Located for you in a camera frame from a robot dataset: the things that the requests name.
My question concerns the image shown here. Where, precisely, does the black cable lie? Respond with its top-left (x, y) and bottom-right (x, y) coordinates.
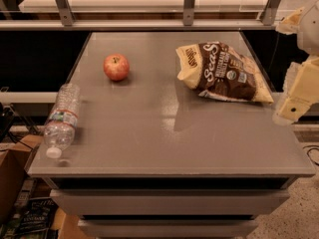
top-left (302, 144), bottom-right (319, 167)

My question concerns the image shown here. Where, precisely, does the grey drawer cabinet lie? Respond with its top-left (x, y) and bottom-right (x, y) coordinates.
top-left (29, 32), bottom-right (315, 239)

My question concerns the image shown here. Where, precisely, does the clear plastic water bottle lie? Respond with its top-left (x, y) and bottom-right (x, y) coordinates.
top-left (44, 83), bottom-right (80, 158)

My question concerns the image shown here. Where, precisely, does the brown cardboard box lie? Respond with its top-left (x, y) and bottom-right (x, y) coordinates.
top-left (0, 134), bottom-right (42, 224)

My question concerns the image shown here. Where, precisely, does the dark printed magazine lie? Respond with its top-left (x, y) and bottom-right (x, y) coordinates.
top-left (14, 197), bottom-right (58, 239)

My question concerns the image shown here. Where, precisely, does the red apple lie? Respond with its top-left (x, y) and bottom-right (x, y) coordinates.
top-left (104, 54), bottom-right (130, 82)

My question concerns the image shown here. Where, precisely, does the metal frame rail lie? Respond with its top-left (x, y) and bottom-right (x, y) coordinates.
top-left (0, 0), bottom-right (281, 31)

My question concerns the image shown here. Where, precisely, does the brown and yellow chip bag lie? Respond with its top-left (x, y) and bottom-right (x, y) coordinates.
top-left (176, 41), bottom-right (273, 103)

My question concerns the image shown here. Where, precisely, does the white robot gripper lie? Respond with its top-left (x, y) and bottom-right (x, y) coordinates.
top-left (272, 0), bottom-right (319, 125)

